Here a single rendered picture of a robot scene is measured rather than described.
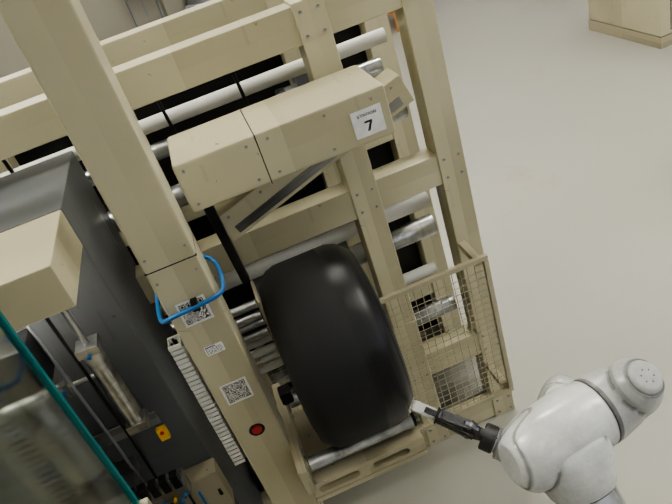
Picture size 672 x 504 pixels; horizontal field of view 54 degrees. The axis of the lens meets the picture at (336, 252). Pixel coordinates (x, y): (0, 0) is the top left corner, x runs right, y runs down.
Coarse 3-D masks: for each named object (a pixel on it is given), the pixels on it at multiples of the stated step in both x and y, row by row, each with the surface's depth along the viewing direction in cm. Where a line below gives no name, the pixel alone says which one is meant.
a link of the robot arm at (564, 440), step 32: (576, 384) 119; (544, 416) 114; (576, 416) 113; (608, 416) 114; (512, 448) 113; (544, 448) 111; (576, 448) 111; (608, 448) 113; (544, 480) 111; (576, 480) 111; (608, 480) 112
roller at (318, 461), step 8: (408, 416) 194; (400, 424) 193; (408, 424) 193; (416, 424) 194; (384, 432) 192; (392, 432) 192; (400, 432) 193; (368, 440) 192; (376, 440) 192; (328, 448) 193; (336, 448) 192; (344, 448) 191; (352, 448) 191; (360, 448) 192; (312, 456) 192; (320, 456) 191; (328, 456) 191; (336, 456) 191; (344, 456) 191; (312, 464) 190; (320, 464) 190; (328, 464) 191
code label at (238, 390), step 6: (240, 378) 177; (228, 384) 177; (234, 384) 178; (240, 384) 178; (246, 384) 179; (222, 390) 178; (228, 390) 178; (234, 390) 179; (240, 390) 179; (246, 390) 180; (228, 396) 179; (234, 396) 180; (240, 396) 180; (246, 396) 181; (228, 402) 180; (234, 402) 181
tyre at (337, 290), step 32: (320, 256) 180; (352, 256) 181; (288, 288) 172; (320, 288) 170; (352, 288) 169; (288, 320) 167; (320, 320) 166; (352, 320) 165; (384, 320) 168; (288, 352) 166; (320, 352) 164; (352, 352) 164; (384, 352) 165; (320, 384) 164; (352, 384) 165; (384, 384) 167; (320, 416) 167; (352, 416) 169; (384, 416) 173
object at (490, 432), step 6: (486, 426) 173; (492, 426) 174; (474, 432) 172; (480, 432) 172; (486, 432) 172; (492, 432) 172; (498, 432) 172; (474, 438) 178; (480, 438) 175; (486, 438) 171; (492, 438) 171; (480, 444) 172; (486, 444) 172; (492, 444) 171; (486, 450) 172
